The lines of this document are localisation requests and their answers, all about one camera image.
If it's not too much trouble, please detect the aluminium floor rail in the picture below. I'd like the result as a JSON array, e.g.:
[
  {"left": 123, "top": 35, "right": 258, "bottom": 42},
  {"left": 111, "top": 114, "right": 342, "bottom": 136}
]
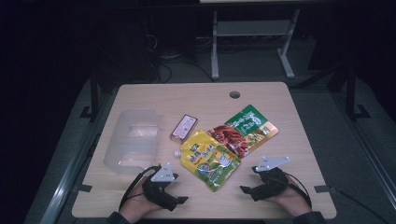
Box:
[
  {"left": 331, "top": 91, "right": 396, "bottom": 202},
  {"left": 38, "top": 132, "right": 102, "bottom": 224}
]

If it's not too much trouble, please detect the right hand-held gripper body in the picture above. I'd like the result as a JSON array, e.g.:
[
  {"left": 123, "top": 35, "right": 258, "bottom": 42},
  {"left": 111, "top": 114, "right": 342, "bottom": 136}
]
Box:
[{"left": 249, "top": 155, "right": 291, "bottom": 203}]

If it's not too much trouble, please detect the left hand-held gripper black cable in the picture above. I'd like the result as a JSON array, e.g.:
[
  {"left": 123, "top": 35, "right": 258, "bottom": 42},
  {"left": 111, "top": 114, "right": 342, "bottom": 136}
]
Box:
[{"left": 118, "top": 164, "right": 163, "bottom": 211}]

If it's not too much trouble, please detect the black metal stand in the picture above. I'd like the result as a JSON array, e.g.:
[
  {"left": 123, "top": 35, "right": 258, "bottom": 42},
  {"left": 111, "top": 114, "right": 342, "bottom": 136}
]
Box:
[
  {"left": 78, "top": 65, "right": 101, "bottom": 123},
  {"left": 345, "top": 64, "right": 372, "bottom": 121}
]

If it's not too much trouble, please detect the small pink box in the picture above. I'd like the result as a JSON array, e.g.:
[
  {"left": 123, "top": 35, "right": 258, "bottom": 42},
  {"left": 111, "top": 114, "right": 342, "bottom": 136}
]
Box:
[{"left": 169, "top": 114, "right": 199, "bottom": 144}]

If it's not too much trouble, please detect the person's right hand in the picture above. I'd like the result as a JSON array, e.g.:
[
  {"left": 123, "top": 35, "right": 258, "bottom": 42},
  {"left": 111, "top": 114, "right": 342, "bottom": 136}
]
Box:
[{"left": 264, "top": 175, "right": 312, "bottom": 217}]

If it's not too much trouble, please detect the yellow spouted pouch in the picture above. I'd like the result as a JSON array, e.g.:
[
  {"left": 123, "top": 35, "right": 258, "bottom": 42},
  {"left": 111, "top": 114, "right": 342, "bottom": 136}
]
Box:
[{"left": 173, "top": 129, "right": 243, "bottom": 193}]

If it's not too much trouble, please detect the thin black floor cable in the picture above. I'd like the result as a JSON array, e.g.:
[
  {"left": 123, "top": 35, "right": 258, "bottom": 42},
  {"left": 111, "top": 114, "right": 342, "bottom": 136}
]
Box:
[{"left": 337, "top": 189, "right": 386, "bottom": 224}]

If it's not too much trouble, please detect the hand-held gripper black cable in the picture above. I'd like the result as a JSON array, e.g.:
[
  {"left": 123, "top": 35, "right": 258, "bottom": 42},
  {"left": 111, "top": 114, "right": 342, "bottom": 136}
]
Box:
[
  {"left": 118, "top": 164, "right": 163, "bottom": 211},
  {"left": 283, "top": 172, "right": 313, "bottom": 209}
]

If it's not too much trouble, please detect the person's left hand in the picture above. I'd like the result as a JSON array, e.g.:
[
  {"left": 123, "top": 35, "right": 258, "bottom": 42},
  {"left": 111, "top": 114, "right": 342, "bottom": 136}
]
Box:
[{"left": 119, "top": 176, "right": 163, "bottom": 224}]

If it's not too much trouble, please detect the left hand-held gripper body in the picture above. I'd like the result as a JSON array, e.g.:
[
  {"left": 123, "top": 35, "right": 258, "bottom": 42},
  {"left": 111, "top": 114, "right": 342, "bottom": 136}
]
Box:
[{"left": 142, "top": 161, "right": 180, "bottom": 213}]

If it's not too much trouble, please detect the clear plastic container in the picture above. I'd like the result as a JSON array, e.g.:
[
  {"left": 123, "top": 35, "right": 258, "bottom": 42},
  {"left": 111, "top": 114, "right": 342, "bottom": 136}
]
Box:
[{"left": 103, "top": 108, "right": 162, "bottom": 175}]

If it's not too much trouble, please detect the right hand-held gripper black cable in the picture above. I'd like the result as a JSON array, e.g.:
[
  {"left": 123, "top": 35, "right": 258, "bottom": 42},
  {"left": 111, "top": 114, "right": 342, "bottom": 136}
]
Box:
[{"left": 283, "top": 172, "right": 313, "bottom": 209}]

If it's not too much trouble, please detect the white metal desk frame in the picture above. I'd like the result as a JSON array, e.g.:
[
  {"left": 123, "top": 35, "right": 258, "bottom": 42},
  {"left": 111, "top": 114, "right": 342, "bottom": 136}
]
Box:
[{"left": 210, "top": 8, "right": 302, "bottom": 80}]

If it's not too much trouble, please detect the green and red food packet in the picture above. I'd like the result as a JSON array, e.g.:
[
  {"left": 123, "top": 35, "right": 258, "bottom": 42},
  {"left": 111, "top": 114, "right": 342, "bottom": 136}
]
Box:
[{"left": 207, "top": 104, "right": 280, "bottom": 160}]

